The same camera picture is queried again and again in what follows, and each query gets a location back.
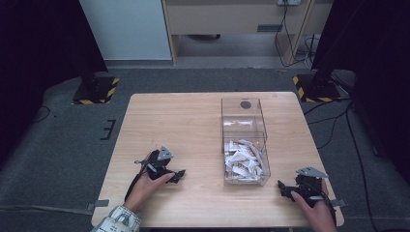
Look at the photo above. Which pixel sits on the clear plastic drawer case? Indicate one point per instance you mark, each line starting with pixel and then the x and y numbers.
pixel 241 112

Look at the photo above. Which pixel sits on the black curtain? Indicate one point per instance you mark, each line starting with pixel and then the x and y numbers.
pixel 38 64
pixel 380 48

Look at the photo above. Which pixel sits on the white power strip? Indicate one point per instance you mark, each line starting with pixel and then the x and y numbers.
pixel 289 2

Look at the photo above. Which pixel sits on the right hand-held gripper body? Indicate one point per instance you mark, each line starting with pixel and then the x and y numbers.
pixel 309 187

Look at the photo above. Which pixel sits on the light wooden desk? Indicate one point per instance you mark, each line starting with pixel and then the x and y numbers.
pixel 232 19

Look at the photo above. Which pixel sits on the clear plastic drawer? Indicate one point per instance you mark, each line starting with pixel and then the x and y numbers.
pixel 262 175

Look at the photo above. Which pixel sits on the person's right hand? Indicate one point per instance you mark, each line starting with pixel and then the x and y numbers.
pixel 320 216

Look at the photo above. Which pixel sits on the striped black stand base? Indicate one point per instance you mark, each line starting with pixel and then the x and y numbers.
pixel 96 92
pixel 317 90

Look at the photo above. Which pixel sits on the pile of white paper scraps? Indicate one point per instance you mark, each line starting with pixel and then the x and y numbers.
pixel 243 161

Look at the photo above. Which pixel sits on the grey tape strip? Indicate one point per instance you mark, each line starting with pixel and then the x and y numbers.
pixel 100 203
pixel 340 203

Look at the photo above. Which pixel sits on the white cabinet panel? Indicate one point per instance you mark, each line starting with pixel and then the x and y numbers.
pixel 129 29

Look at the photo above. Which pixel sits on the black round table grommet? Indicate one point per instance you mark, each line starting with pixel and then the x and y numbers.
pixel 245 104

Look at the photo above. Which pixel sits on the person's left hand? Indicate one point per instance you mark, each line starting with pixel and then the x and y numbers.
pixel 145 190

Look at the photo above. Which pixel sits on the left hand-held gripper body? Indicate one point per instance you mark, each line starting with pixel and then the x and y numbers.
pixel 156 166

